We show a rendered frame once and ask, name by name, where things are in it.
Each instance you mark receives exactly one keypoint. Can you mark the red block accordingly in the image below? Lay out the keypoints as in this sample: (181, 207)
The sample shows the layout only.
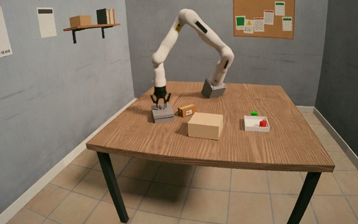
(262, 123)

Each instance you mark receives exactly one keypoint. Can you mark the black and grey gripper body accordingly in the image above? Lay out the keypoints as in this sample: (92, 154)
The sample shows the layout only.
(162, 89)

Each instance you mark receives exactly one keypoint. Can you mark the light wooden cabinet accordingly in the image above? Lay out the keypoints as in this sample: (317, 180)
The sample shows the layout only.
(205, 125)

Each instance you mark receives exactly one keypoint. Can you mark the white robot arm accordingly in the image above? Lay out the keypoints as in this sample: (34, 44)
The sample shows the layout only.
(189, 17)

